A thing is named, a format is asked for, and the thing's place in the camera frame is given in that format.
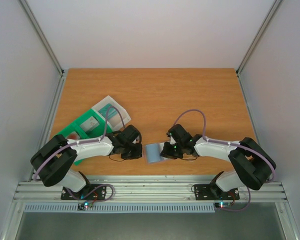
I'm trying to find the blue card holder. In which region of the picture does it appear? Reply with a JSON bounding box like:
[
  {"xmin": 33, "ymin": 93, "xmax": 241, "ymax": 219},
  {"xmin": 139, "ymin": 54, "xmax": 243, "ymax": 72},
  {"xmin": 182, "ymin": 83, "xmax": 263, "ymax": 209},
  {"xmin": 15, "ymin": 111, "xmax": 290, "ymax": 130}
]
[{"xmin": 145, "ymin": 142, "xmax": 168, "ymax": 164}]

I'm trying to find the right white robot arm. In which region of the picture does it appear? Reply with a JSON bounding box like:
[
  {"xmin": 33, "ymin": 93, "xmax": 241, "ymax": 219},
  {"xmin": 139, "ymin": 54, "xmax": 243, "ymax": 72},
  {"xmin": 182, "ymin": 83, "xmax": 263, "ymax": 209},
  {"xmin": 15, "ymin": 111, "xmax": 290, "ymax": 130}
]
[{"xmin": 159, "ymin": 124, "xmax": 277, "ymax": 200}]

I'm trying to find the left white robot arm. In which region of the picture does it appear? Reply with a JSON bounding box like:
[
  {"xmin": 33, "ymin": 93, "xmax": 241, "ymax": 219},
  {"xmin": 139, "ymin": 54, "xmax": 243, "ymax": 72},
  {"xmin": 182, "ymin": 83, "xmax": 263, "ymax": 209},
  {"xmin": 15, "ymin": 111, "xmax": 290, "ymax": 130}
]
[{"xmin": 30, "ymin": 125, "xmax": 143, "ymax": 199}]

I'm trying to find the teal card stack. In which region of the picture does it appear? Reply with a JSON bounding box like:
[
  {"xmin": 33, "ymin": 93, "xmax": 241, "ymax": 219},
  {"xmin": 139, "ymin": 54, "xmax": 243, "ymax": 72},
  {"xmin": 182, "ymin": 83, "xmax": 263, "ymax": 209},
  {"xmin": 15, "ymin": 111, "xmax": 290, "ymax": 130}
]
[{"xmin": 98, "ymin": 103, "xmax": 118, "ymax": 120}]

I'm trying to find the grey card in tray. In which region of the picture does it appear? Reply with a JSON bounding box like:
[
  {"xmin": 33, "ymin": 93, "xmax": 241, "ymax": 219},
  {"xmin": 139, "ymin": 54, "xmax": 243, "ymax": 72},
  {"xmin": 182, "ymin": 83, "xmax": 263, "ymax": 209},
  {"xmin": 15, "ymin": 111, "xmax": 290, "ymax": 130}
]
[{"xmin": 80, "ymin": 116, "xmax": 100, "ymax": 133}]

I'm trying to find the red patterned card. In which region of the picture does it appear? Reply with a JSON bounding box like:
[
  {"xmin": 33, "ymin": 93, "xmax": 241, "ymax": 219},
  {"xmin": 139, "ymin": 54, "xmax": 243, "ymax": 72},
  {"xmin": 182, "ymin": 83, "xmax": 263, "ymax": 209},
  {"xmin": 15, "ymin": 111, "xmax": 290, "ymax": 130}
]
[{"xmin": 67, "ymin": 133, "xmax": 80, "ymax": 140}]

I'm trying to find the clear plastic bin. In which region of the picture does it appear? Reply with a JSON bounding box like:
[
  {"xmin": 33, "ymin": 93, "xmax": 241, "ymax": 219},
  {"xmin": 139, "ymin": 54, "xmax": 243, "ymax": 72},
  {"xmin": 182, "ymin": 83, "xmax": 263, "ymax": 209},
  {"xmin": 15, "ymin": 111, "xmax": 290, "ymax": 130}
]
[{"xmin": 91, "ymin": 95, "xmax": 131, "ymax": 131}]

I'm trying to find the green plastic tray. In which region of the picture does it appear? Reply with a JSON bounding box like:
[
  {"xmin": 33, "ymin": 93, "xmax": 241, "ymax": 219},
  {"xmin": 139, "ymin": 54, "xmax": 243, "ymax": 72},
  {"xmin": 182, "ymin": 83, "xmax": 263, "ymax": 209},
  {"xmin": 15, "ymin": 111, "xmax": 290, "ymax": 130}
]
[{"xmin": 52, "ymin": 107, "xmax": 113, "ymax": 167}]

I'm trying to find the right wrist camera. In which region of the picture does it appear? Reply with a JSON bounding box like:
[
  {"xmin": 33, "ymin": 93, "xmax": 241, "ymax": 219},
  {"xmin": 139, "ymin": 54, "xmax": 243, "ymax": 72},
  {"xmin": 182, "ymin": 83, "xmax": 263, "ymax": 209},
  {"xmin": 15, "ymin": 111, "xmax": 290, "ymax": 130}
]
[{"xmin": 168, "ymin": 133, "xmax": 177, "ymax": 145}]

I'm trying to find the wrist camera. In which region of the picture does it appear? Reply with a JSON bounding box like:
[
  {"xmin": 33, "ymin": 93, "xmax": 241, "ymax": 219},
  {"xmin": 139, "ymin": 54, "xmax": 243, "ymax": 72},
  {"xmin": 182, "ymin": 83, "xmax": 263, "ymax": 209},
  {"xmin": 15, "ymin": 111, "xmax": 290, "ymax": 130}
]
[
  {"xmin": 168, "ymin": 133, "xmax": 177, "ymax": 145},
  {"xmin": 132, "ymin": 134, "xmax": 142, "ymax": 144}
]

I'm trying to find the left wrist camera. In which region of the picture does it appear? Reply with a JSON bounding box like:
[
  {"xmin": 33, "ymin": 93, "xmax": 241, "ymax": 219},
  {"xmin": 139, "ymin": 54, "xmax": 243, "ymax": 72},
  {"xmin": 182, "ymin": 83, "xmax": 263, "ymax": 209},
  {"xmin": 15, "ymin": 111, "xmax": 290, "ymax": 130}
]
[{"xmin": 132, "ymin": 134, "xmax": 142, "ymax": 144}]

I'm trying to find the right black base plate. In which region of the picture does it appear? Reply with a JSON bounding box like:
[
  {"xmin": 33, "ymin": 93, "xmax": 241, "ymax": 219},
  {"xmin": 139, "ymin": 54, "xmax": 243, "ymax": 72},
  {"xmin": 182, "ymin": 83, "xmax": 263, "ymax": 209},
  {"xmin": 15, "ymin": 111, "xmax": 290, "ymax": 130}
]
[{"xmin": 190, "ymin": 184, "xmax": 240, "ymax": 201}]

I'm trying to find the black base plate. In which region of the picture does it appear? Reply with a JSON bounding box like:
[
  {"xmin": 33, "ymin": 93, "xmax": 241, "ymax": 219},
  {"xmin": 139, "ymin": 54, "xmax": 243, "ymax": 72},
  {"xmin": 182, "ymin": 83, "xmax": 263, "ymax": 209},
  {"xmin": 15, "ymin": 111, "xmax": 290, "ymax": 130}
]
[
  {"xmin": 60, "ymin": 184, "xmax": 110, "ymax": 201},
  {"xmin": 190, "ymin": 184, "xmax": 240, "ymax": 201}
]

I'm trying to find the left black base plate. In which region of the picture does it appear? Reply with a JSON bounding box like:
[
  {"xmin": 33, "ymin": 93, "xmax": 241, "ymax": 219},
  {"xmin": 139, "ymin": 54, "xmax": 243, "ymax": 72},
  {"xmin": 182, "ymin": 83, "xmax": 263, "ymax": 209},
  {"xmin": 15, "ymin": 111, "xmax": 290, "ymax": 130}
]
[{"xmin": 60, "ymin": 184, "xmax": 110, "ymax": 201}]

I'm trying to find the grey slotted cable duct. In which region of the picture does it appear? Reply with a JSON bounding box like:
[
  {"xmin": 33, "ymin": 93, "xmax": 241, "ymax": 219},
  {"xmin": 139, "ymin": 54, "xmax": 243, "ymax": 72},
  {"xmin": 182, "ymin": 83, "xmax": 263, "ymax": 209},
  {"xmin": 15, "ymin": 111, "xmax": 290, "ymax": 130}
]
[{"xmin": 24, "ymin": 202, "xmax": 215, "ymax": 214}]

